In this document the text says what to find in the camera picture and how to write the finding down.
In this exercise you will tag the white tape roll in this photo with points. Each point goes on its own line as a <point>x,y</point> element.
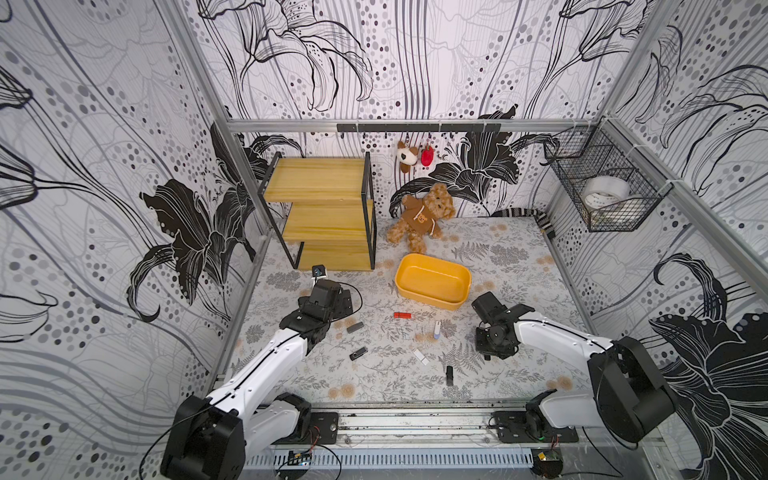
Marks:
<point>604,191</point>

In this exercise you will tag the hanging red plush toy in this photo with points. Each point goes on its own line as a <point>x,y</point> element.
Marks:
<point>427,156</point>

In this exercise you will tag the small black connector box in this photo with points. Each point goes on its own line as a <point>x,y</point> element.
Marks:
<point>547,463</point>

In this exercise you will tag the black hook rail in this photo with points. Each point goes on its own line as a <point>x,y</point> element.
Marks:
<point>435,127</point>

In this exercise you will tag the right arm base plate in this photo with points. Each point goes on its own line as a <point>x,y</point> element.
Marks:
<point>528,427</point>

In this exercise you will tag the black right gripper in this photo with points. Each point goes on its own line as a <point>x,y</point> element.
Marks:
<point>485,306</point>

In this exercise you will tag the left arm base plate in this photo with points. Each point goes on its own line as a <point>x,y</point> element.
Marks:
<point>320,428</point>

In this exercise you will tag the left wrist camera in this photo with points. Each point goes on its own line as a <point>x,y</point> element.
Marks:
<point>318,271</point>

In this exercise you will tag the grey usb flash drive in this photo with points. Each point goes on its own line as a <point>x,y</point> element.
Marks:
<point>355,327</point>

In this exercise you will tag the small circuit board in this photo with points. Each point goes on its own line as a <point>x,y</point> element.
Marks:
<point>299,459</point>

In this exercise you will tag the brown teddy bear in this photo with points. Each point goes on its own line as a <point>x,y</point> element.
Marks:
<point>421,217</point>

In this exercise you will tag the hanging plush dog toy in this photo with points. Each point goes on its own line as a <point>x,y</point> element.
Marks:
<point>407,157</point>

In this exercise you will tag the black usb drive front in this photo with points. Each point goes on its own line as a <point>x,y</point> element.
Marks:
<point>449,375</point>

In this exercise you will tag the yellow plastic storage box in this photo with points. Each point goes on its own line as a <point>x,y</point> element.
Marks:
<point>433,281</point>

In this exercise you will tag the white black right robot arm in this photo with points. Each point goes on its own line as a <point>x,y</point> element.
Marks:
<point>628,395</point>

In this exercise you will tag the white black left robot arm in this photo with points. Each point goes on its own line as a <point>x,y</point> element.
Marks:
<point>212,436</point>

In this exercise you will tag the wooden shelf black frame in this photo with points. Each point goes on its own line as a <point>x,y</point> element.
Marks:
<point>322,211</point>

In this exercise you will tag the black silver swivel usb drive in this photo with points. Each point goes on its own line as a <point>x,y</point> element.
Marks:
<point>358,353</point>

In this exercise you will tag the striped black white plush tail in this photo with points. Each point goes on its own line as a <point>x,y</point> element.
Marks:
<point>539,216</point>

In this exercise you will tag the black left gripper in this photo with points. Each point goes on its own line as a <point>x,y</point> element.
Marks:
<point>343,304</point>

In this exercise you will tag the black wire basket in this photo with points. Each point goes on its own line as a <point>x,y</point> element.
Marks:
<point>583,152</point>

